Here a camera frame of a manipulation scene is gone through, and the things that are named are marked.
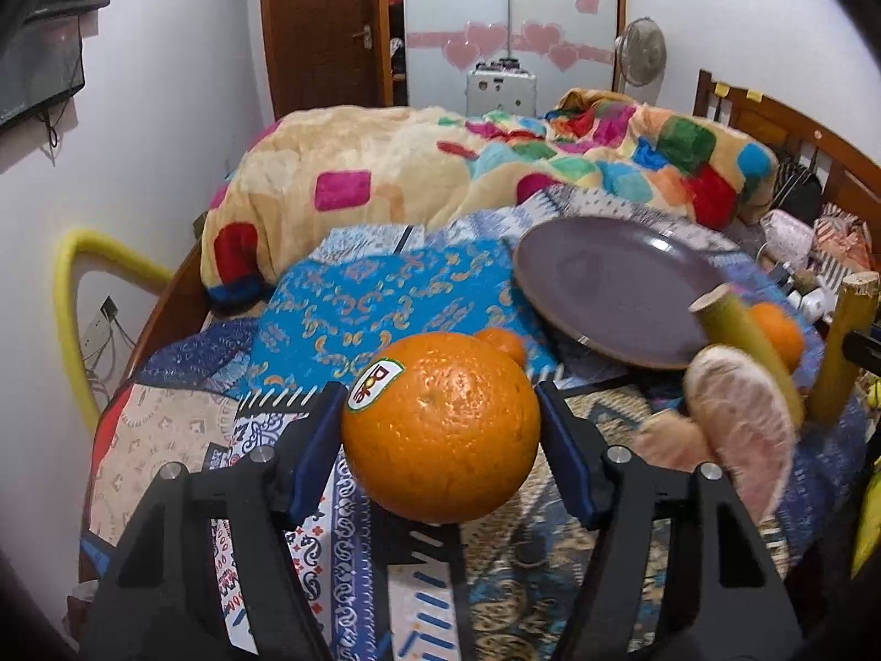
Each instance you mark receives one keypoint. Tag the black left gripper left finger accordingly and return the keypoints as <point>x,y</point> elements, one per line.
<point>159,597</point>

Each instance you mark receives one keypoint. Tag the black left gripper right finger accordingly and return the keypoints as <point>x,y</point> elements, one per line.
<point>723,597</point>

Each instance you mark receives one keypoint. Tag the peeled pomelo segment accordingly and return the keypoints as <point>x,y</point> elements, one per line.
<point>668,439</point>
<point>746,420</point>

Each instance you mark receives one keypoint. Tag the sugarcane stick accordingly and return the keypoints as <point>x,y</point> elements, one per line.
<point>858,300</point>
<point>725,320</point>

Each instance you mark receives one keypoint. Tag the medium orange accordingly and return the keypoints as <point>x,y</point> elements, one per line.
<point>782,332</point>

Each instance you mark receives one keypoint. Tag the large orange with sticker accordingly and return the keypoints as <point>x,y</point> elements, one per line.
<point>441,428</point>

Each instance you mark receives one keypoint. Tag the small mandarin orange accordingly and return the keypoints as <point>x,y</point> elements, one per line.
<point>507,342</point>

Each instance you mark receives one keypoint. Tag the blue patterned patchwork bedsheet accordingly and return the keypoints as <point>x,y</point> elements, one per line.
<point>503,586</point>

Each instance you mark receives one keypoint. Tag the dark purple plate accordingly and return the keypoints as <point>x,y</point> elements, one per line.
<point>617,287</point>

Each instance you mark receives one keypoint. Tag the yellow foam tube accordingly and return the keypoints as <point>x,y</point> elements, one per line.
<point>144,270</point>

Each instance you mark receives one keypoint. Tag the wooden bed headboard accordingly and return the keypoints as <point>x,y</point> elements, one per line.
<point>852,178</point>

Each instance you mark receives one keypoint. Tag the colourful patchwork fleece blanket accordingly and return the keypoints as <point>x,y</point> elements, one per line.
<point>323,169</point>

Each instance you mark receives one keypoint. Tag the standing electric fan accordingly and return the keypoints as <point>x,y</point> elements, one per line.
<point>640,55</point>

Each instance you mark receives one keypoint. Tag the white suitcase box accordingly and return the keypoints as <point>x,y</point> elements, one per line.
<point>501,86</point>

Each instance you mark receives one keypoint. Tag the brown wooden door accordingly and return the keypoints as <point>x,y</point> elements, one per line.
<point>322,53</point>

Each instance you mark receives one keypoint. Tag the white wardrobe with hearts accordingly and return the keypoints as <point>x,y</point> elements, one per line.
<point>565,44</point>

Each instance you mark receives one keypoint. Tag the wall mounted black monitor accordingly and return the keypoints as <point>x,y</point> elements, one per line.
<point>41,55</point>

